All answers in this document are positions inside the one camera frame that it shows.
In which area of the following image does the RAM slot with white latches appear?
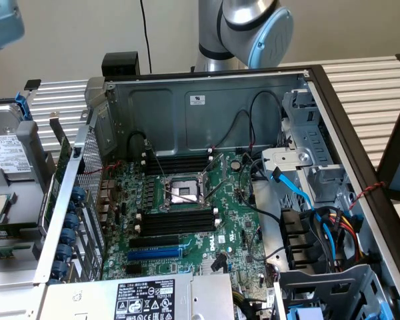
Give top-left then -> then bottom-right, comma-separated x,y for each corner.
140,149 -> 214,161
134,217 -> 221,237
135,207 -> 220,227
140,155 -> 214,170

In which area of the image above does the silver CPU chip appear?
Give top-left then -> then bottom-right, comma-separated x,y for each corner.
0,193 -> 14,224

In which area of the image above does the grey parts rack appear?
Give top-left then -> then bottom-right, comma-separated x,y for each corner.
0,99 -> 56,267

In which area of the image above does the silver hard disk white label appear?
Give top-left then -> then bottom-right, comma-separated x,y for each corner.
0,103 -> 34,183

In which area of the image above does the long black expansion slot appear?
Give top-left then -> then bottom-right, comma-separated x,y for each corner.
129,234 -> 180,250

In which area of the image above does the thin metal locking lever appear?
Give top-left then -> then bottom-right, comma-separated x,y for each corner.
162,188 -> 201,204
146,141 -> 170,180

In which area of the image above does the long blue expansion slot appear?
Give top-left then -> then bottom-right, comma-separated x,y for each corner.
126,247 -> 183,262

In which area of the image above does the black box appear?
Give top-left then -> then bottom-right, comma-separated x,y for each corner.
101,52 -> 141,77

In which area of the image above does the metal CPU socket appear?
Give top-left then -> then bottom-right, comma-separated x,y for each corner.
159,171 -> 211,213

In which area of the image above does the white case label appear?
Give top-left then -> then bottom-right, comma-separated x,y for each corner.
185,93 -> 207,106

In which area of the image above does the silver chipset heatsink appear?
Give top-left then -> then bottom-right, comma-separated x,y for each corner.
201,259 -> 233,276

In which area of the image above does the green Dell motherboard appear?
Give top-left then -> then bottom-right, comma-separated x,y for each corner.
101,151 -> 275,306

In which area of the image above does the silver labelled power supply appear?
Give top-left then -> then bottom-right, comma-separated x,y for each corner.
39,272 -> 235,320

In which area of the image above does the open grey PC case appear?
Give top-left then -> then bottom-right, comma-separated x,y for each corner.
0,65 -> 400,320

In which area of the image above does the grey metal disk bay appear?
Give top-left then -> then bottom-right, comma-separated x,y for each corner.
261,89 -> 353,207

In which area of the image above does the blue plastic piece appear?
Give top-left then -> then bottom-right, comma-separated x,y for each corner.
288,306 -> 327,320

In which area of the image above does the blue-grey metal disk bay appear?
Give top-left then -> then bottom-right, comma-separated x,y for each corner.
273,263 -> 399,320

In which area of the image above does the dark framed panel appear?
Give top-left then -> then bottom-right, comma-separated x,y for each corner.
375,63 -> 400,243

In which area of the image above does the blue plastic disk rail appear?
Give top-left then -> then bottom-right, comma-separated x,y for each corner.
14,92 -> 33,123

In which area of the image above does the red black twisted wire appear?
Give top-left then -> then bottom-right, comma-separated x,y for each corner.
76,159 -> 123,177
348,181 -> 387,211

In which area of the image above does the thick black arched wire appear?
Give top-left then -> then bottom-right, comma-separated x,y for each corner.
127,131 -> 148,157

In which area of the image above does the long black robot cable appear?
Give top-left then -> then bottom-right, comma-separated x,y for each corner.
139,0 -> 153,73

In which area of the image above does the black wire plug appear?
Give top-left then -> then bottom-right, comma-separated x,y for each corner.
211,253 -> 228,273

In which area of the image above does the thin black looped wire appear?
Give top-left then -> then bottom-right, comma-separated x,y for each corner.
215,109 -> 254,149
248,90 -> 285,151

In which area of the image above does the thick black board wire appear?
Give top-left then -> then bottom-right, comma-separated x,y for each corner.
238,159 -> 284,223

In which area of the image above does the blue SATA wire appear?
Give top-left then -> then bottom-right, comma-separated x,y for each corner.
269,167 -> 337,267

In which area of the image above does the black plastic bracket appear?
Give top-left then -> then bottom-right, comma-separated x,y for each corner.
279,208 -> 323,271

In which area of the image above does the red yellow black wire bundle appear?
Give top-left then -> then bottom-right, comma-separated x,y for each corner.
311,205 -> 366,271

